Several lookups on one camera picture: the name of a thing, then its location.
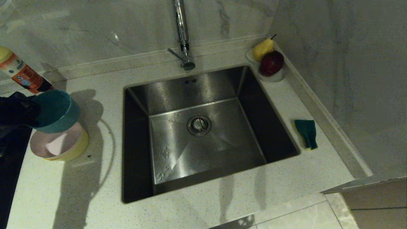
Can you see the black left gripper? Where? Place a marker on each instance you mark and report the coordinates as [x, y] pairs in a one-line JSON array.
[[9, 111]]

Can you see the blue plastic bowl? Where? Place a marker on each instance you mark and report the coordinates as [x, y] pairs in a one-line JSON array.
[[57, 111]]

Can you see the orange label detergent bottle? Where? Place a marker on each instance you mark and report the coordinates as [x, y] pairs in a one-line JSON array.
[[22, 74]]

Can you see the pink plastic bowl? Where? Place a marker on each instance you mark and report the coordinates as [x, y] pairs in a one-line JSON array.
[[57, 144]]

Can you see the yellow plastic bowl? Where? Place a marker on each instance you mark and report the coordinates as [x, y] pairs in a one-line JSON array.
[[79, 148]]

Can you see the chrome kitchen faucet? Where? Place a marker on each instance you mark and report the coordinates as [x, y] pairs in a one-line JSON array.
[[182, 28]]

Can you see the green and yellow sponge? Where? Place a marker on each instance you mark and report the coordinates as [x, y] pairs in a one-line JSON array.
[[306, 130]]

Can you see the metal sink drain strainer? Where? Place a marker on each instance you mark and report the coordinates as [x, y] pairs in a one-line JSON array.
[[199, 125]]

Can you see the stainless steel sink basin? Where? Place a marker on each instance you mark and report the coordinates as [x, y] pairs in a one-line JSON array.
[[222, 143]]

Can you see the black induction cooktop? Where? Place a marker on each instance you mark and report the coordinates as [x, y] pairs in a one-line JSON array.
[[9, 175]]

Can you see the yellow pear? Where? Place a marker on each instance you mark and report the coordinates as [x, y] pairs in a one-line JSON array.
[[263, 49]]

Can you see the dark red apple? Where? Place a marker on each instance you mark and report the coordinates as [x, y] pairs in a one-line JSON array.
[[272, 63]]

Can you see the small white dish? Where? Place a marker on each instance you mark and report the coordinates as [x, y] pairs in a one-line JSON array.
[[276, 78]]

